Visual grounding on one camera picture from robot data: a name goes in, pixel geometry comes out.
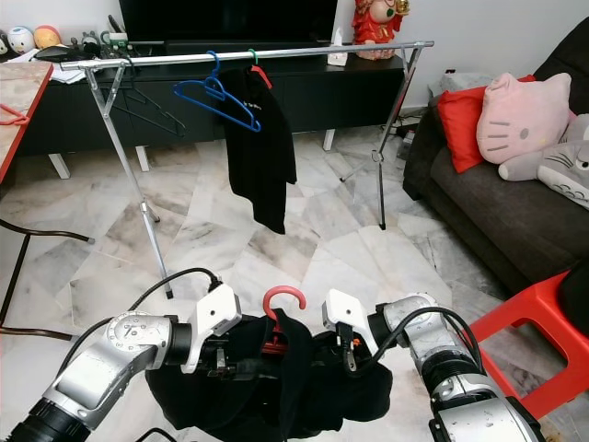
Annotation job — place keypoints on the pink cat face pillow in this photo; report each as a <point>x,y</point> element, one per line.
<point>525,115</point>

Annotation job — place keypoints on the white blue plush ball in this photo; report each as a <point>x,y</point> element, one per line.
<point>20,40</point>

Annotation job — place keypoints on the dark grey fabric sofa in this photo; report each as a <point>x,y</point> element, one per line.
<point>506,221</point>

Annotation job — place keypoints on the large black television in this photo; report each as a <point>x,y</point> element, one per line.
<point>230,18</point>

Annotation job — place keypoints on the red square pillow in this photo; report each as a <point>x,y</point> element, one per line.
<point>458,124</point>

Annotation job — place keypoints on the green plastic hanger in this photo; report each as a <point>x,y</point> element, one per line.
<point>252,55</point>

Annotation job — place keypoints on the grey Totoro plush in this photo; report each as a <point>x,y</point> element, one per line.
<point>552,166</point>

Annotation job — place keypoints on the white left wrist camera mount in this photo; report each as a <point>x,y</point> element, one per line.
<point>214,313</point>

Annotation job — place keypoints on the navy polo shirt orange-striped collar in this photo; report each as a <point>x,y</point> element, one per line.
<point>202,405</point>

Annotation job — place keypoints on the yellow red plush ball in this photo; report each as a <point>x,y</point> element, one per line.
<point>46,37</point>

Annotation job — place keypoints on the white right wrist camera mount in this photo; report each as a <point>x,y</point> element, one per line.
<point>348,308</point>

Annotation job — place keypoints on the black polo shirt red collar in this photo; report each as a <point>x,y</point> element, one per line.
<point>262,152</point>

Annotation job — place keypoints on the white paper sheet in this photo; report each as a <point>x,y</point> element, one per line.
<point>66,74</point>

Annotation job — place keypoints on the green white small jar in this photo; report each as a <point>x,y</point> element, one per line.
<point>113,40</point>

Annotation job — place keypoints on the blue plastic hanger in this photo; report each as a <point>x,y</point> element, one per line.
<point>182,87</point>

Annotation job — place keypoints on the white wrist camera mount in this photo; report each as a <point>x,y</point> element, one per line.
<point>214,313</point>
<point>348,308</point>

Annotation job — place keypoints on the folding table marble-pattern top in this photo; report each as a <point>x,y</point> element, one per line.
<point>18,101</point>

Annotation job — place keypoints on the red plastic stool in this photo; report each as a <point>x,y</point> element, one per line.
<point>525,318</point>

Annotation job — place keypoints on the red robed figurine statue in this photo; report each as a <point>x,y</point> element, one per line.
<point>377,28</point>

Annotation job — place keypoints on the red plastic hanger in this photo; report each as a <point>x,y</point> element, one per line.
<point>283,290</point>
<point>14,118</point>

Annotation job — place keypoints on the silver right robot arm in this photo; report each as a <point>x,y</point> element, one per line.
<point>451,368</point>

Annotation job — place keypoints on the black plastic bucket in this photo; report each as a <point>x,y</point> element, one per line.
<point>578,295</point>

